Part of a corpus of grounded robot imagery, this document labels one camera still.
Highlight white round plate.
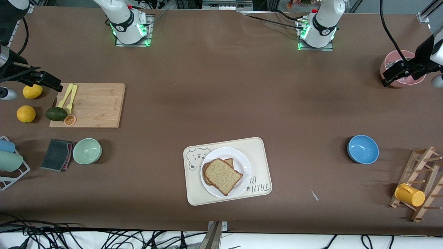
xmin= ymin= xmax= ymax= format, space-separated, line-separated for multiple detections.
xmin=200 ymin=147 xmax=252 ymax=199

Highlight plain brown bread slice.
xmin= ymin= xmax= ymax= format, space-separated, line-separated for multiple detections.
xmin=207 ymin=159 xmax=244 ymax=196

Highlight yellow lemon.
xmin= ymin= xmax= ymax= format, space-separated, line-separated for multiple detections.
xmin=16 ymin=105 xmax=36 ymax=123
xmin=22 ymin=84 xmax=43 ymax=99

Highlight pink bowl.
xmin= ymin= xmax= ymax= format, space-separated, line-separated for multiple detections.
xmin=380 ymin=50 xmax=427 ymax=88

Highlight yellow plastic knife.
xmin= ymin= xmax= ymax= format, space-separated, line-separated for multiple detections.
xmin=57 ymin=83 xmax=74 ymax=109

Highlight yellow plastic fork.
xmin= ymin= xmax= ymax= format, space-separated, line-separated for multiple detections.
xmin=66 ymin=85 xmax=78 ymax=115

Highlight dark green avocado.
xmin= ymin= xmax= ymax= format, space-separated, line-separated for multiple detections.
xmin=45 ymin=107 xmax=68 ymax=121

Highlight bamboo cutting board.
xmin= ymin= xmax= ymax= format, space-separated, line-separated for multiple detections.
xmin=49 ymin=83 xmax=126 ymax=129

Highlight light blue cup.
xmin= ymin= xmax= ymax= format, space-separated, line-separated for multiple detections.
xmin=0 ymin=139 xmax=16 ymax=153

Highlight grey pink folded cloth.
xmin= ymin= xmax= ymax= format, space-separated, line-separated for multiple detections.
xmin=40 ymin=139 xmax=75 ymax=172

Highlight mint green bowl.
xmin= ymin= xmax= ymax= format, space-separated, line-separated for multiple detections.
xmin=72 ymin=138 xmax=102 ymax=165

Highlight pale green cup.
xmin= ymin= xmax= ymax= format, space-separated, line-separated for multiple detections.
xmin=0 ymin=151 xmax=24 ymax=172

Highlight blue bowl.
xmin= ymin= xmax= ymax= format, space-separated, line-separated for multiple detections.
xmin=347 ymin=135 xmax=380 ymax=164

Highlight wooden peg rack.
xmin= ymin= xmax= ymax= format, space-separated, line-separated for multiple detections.
xmin=389 ymin=146 xmax=443 ymax=222

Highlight colourful artificial flowers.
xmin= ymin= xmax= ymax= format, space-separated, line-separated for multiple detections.
xmin=286 ymin=0 xmax=314 ymax=9

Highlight yellow mug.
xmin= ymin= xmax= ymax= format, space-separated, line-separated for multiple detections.
xmin=395 ymin=184 xmax=426 ymax=207

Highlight beige bear print tray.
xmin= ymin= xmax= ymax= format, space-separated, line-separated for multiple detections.
xmin=183 ymin=137 xmax=273 ymax=206

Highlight aluminium frame rail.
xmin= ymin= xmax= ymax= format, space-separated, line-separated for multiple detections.
xmin=417 ymin=0 xmax=443 ymax=24
xmin=202 ymin=0 xmax=254 ymax=11

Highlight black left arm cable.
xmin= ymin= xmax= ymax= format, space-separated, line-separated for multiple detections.
xmin=380 ymin=0 xmax=409 ymax=63

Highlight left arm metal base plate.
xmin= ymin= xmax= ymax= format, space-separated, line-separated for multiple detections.
xmin=295 ymin=17 xmax=335 ymax=52

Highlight white wire rack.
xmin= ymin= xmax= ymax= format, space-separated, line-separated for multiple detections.
xmin=0 ymin=136 xmax=31 ymax=191

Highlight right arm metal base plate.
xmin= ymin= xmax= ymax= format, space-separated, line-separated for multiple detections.
xmin=115 ymin=14 xmax=154 ymax=47

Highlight black table cable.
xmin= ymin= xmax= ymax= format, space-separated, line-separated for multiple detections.
xmin=241 ymin=9 xmax=305 ymax=31

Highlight black cable bundle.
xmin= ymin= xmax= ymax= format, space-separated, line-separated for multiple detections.
xmin=0 ymin=212 xmax=208 ymax=249

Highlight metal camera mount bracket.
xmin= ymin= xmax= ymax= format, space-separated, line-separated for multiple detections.
xmin=197 ymin=221 xmax=229 ymax=249

